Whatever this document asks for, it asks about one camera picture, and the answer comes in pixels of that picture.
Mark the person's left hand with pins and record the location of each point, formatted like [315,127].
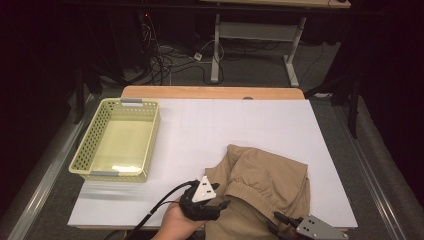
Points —
[176,223]

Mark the wooden table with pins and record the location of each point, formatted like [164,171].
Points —
[200,92]

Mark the white frame desk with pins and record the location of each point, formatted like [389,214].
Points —
[256,31]

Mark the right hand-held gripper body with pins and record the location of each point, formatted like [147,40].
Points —
[316,228]

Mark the black metal stand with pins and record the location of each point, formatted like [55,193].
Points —
[352,110]
[80,96]

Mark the white power adapter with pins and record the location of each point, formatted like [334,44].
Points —
[198,56]

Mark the white board sheet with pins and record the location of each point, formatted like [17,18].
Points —
[233,123]

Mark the tan shorts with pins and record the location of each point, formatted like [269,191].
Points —
[263,173]

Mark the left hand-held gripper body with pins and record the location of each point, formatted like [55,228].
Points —
[201,193]

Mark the pale yellow plastic basket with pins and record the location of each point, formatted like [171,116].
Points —
[116,146]

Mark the metal floor rail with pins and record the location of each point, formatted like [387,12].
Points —
[373,186]
[43,180]

